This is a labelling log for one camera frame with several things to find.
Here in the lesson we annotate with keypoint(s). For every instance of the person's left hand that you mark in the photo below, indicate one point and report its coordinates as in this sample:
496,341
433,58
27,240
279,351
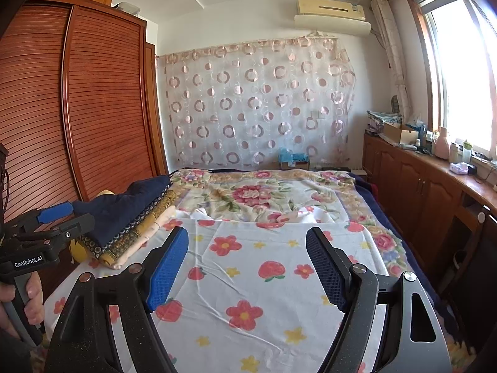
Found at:
34,295

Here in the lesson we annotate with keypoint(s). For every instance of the navy bed cover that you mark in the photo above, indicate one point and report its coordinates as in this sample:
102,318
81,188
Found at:
392,209

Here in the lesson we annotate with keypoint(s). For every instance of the beige window curtain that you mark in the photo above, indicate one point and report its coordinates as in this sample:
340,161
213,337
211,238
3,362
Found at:
392,54

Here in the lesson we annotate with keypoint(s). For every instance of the stack of papers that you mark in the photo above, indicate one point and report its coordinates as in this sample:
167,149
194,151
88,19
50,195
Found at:
382,118

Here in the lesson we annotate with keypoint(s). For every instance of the beige folded cloth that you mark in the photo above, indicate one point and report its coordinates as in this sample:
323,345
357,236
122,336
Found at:
143,246

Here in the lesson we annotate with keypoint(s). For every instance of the wooden framed window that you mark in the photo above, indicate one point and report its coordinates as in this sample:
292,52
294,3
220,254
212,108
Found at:
462,66

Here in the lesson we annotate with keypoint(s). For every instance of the cardboard box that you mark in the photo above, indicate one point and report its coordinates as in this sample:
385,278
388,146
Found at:
396,134

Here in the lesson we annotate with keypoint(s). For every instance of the grey oval fan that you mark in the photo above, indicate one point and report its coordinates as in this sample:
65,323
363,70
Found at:
395,105

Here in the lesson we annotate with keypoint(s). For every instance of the circle patterned sheer curtain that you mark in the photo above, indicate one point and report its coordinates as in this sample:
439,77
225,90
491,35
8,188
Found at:
252,101

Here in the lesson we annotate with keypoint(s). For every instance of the brown slatted wardrobe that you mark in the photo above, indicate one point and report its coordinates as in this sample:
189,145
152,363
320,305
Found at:
42,105

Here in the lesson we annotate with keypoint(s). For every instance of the green capped bottle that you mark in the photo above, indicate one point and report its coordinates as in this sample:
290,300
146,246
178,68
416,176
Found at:
466,151

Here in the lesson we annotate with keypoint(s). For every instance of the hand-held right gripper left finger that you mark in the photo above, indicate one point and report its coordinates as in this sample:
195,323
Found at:
169,268

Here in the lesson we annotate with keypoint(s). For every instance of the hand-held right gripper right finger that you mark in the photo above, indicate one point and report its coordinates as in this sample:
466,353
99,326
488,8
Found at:
324,266

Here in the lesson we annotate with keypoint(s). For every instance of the pink thermos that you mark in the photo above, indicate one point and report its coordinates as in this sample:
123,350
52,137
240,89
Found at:
442,143

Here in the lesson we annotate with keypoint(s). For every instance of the white tissue packet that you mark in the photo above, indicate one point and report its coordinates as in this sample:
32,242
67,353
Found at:
458,168

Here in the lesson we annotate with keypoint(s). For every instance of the white box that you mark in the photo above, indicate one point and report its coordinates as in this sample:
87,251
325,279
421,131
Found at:
128,7

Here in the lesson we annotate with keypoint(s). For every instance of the floral blanket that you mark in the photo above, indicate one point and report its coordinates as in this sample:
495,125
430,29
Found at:
248,194

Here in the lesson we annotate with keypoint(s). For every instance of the dark wooden chair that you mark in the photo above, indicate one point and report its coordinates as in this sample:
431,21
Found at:
477,272

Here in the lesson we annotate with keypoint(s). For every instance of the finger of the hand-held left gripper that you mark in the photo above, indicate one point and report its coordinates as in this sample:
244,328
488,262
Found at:
54,211
73,227

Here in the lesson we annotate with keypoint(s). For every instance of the navy printed t-shirt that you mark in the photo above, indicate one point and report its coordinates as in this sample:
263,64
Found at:
128,206

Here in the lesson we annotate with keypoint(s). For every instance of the wooden low cabinet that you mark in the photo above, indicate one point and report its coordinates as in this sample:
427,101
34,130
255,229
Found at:
411,186

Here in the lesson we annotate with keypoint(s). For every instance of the beige air conditioner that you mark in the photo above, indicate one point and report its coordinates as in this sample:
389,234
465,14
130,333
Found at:
330,7

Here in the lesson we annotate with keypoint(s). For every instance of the blue tissue box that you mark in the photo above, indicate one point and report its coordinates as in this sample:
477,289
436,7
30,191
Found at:
293,159

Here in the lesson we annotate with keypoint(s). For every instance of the white strawberry print sheet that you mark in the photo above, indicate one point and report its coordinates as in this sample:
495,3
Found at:
248,264

